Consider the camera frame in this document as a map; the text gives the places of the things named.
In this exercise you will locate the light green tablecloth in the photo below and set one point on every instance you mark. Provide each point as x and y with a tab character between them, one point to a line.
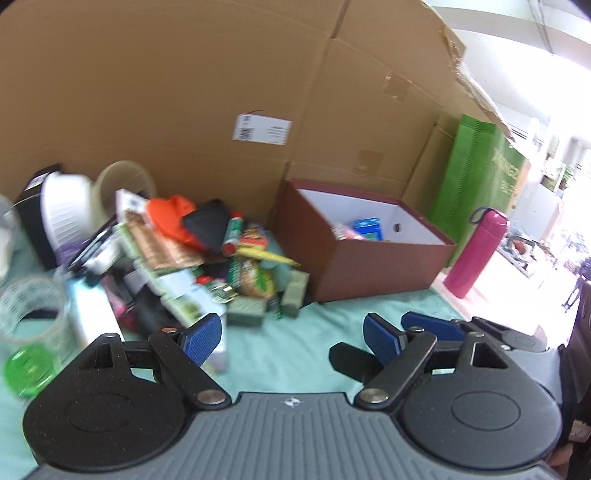
281	350

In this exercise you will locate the beige tape roll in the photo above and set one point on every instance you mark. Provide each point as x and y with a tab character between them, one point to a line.
107	191

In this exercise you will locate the white and green box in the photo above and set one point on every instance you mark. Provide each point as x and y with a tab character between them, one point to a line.
178	295

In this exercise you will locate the green snack bag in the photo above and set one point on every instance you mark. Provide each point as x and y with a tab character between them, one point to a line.
251	277

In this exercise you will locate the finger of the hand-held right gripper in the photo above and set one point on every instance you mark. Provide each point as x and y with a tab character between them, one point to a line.
351	362
429	323

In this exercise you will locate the long white box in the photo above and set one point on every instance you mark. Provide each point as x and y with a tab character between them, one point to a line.
92	314

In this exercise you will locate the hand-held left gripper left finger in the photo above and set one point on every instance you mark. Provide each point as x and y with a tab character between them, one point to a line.
201	341

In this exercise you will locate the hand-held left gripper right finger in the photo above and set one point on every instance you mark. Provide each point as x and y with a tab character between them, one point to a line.
381	339

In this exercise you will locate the orange cloth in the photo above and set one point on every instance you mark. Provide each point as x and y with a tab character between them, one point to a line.
168	219

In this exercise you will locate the blue packet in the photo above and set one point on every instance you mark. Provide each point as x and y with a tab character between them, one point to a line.
368	229

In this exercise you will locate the black wallet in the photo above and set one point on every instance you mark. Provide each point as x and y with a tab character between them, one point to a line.
207	226

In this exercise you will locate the green foam block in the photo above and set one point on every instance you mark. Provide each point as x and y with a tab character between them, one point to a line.
246	311
296	290

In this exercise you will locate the clear printed tape roll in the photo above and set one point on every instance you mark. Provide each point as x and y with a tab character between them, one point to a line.
51	323

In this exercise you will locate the green spray can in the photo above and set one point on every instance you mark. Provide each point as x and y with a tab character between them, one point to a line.
232	233

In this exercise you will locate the brown patterned packet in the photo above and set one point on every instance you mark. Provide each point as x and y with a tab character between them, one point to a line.
154	240

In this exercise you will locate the pink packet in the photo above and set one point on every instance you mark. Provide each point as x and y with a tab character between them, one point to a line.
346	232

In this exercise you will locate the brown storage box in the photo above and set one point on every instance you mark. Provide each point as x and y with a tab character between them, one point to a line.
369	272

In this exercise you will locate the yellow snack packet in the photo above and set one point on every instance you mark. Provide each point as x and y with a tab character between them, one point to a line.
265	255

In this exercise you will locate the small orange packet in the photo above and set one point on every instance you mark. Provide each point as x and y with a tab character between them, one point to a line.
255	236

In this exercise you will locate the green paper bag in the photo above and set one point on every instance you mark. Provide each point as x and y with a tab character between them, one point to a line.
475	180

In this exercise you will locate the white plastic basket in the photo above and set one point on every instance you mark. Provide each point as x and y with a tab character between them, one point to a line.
64	207

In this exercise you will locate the large cardboard sheet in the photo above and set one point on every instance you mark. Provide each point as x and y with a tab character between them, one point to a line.
175	92

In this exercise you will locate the pink water bottle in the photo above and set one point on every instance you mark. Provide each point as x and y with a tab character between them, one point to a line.
478	251

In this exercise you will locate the white shipping label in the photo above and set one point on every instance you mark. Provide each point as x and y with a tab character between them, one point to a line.
263	129

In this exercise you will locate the black carton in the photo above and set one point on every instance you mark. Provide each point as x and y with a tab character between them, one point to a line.
34	221

